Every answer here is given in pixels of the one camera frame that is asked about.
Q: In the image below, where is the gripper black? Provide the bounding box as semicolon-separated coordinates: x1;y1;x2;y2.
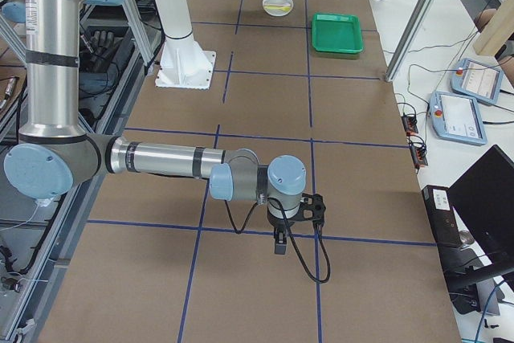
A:
267;202;300;255

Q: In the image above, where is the white round plate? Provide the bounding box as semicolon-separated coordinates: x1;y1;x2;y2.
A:
262;0;294;17

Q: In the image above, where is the yellow plastic spoon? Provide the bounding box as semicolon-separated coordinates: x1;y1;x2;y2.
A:
263;4;291;12

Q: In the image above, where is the green plastic tray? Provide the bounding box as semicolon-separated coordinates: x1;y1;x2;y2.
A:
312;13;364;55

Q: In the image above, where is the black desktop box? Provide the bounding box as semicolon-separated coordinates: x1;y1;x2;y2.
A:
422;185;467;250

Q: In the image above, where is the orange black usb hub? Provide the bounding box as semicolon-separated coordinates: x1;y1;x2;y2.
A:
401;102;418;134

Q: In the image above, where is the person in dark shirt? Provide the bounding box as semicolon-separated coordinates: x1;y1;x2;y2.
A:
473;0;513;84

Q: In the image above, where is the black monitor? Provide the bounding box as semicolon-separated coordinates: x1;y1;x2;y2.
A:
449;145;513;262

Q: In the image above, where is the near teach pendant tablet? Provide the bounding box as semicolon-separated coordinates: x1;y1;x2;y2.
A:
429;91;487;146

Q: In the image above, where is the teach pendant tablet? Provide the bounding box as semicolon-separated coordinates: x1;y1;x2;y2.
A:
451;58;504;105
429;91;487;146

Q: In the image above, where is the far teach pendant tablet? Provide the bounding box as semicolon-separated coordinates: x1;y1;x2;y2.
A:
451;58;504;105

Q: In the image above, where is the wooden beam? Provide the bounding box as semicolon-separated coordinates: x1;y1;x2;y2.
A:
473;0;514;56

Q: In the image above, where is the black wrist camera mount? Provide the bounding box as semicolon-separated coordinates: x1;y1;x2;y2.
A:
297;193;326;227

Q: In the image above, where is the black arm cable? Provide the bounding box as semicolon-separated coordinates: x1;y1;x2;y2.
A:
223;197;332;284

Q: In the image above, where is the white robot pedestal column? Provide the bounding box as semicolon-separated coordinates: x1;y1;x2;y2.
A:
155;0;216;90

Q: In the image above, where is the aluminium frame post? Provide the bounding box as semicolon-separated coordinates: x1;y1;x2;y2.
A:
385;0;434;82

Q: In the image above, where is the blue network cable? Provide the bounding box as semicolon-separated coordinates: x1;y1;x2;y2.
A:
472;276;508;343

